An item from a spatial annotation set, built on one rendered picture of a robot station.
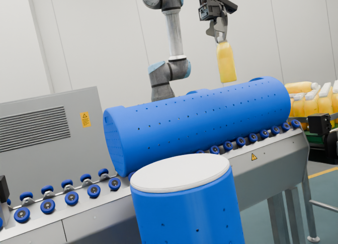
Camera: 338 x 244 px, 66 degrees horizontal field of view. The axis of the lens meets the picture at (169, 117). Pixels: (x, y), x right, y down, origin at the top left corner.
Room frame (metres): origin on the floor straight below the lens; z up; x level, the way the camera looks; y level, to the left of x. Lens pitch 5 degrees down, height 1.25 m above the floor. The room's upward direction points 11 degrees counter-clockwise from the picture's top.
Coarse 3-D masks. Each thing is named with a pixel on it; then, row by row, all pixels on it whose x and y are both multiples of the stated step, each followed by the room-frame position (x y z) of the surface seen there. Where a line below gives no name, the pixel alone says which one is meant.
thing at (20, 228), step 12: (288, 132) 1.29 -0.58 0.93; (300, 132) 1.31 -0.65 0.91; (252, 144) 1.19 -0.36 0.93; (264, 144) 1.20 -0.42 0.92; (228, 156) 1.11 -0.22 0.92; (120, 192) 0.91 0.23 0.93; (84, 204) 0.86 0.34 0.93; (96, 204) 0.86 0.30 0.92; (48, 216) 0.81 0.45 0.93; (60, 216) 0.82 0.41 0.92; (12, 228) 0.77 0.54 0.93; (24, 228) 0.77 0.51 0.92; (36, 228) 0.78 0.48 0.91; (0, 240) 0.74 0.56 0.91
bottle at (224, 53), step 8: (224, 40) 1.08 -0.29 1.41; (216, 48) 1.10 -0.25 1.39; (224, 48) 1.07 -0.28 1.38; (224, 56) 1.07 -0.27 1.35; (232, 56) 1.08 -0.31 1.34; (224, 64) 1.07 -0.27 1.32; (232, 64) 1.07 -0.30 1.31; (224, 72) 1.07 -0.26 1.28; (232, 72) 1.07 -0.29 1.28; (224, 80) 1.08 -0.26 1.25; (232, 80) 1.07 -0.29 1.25
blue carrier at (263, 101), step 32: (192, 96) 1.11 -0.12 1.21; (224, 96) 1.14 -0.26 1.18; (256, 96) 1.19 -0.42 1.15; (288, 96) 1.26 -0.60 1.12; (128, 128) 0.92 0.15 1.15; (160, 128) 0.97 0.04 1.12; (192, 128) 1.02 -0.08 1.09; (224, 128) 1.09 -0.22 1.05; (256, 128) 1.20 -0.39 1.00; (128, 160) 0.91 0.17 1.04
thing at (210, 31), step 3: (210, 24) 1.11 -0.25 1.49; (213, 24) 1.12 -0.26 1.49; (210, 27) 1.11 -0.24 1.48; (213, 27) 1.12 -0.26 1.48; (207, 30) 1.11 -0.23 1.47; (210, 30) 1.11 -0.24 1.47; (213, 30) 1.12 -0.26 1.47; (207, 33) 1.11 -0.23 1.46; (210, 33) 1.12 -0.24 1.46; (213, 33) 1.12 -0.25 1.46; (216, 33) 1.11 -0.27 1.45; (213, 36) 1.12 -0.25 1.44; (216, 36) 1.12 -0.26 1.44; (216, 39) 1.12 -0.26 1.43; (216, 42) 1.12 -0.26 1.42
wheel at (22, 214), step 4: (20, 208) 0.79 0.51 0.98; (24, 208) 0.79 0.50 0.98; (16, 212) 0.78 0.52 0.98; (20, 212) 0.78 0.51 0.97; (24, 212) 0.78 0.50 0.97; (28, 212) 0.79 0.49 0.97; (16, 216) 0.77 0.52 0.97; (20, 216) 0.77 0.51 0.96; (24, 216) 0.78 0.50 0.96; (28, 216) 0.78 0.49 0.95; (16, 220) 0.77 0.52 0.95; (20, 220) 0.77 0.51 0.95; (24, 220) 0.77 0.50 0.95
